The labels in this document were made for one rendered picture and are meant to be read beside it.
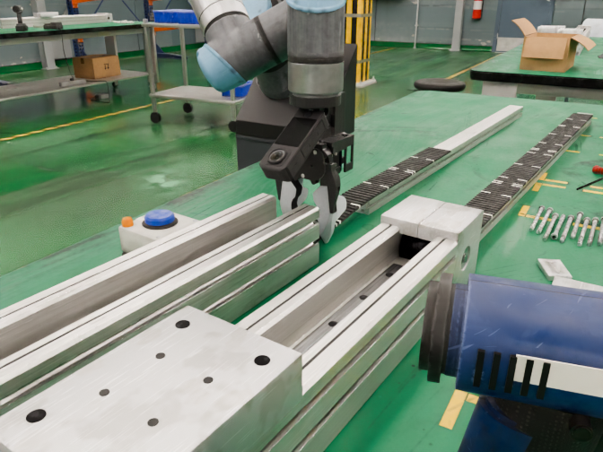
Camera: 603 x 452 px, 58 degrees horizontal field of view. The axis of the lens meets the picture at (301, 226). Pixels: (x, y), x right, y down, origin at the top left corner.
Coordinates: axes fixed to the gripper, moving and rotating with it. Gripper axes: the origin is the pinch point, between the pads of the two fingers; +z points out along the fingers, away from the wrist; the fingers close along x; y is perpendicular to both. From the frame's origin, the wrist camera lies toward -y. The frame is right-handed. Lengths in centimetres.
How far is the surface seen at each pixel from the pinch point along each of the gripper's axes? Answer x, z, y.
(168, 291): -4.9, -6.4, -30.9
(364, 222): -3.2, 2.1, 12.4
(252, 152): 49, 7, 47
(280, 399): -24.5, -8.5, -38.8
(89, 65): 504, 44, 315
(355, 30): 312, 15, 562
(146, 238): 11.1, -3.7, -20.1
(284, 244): -5.0, -4.1, -12.0
